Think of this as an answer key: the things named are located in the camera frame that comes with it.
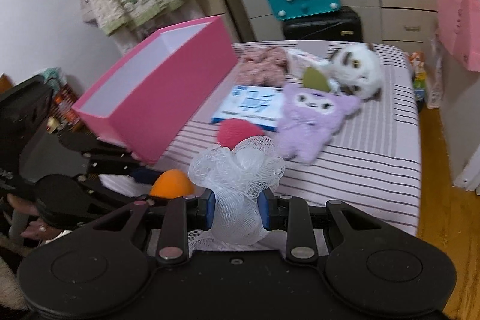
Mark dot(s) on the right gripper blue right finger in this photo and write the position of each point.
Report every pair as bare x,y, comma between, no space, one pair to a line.
267,204

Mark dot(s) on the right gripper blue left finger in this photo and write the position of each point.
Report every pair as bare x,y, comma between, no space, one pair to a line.
206,209

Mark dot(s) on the white mesh bath pouf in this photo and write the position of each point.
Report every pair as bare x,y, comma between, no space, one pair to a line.
236,177

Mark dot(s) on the orange soft ball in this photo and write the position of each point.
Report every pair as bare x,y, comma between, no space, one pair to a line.
172,184

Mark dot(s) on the red fuzzy pom ball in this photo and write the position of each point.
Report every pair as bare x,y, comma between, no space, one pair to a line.
233,131

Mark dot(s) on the blue white wet wipes pack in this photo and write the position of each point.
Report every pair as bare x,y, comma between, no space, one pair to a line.
258,105

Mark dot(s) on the green soft ball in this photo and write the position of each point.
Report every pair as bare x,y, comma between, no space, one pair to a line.
314,79

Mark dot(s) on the white brown plush cat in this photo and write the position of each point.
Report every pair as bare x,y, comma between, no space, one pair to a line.
356,69

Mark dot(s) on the person's left hand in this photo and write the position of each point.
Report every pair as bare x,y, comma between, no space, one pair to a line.
36,230

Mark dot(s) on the purple plush toy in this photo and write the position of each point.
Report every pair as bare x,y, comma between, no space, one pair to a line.
309,120

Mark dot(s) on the pink storage box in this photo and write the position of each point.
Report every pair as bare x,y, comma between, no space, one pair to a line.
147,97

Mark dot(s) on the striped bed sheet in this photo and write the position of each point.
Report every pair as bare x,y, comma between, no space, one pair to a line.
373,163

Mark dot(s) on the pink floral cloth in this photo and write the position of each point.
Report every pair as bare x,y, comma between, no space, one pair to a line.
263,67

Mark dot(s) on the white tissue pack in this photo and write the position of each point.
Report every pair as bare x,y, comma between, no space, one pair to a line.
299,61

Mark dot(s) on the black suitcase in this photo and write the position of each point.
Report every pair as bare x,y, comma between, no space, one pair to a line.
342,25

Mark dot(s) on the pink paper shopping bag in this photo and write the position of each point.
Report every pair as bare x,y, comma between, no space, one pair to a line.
459,30

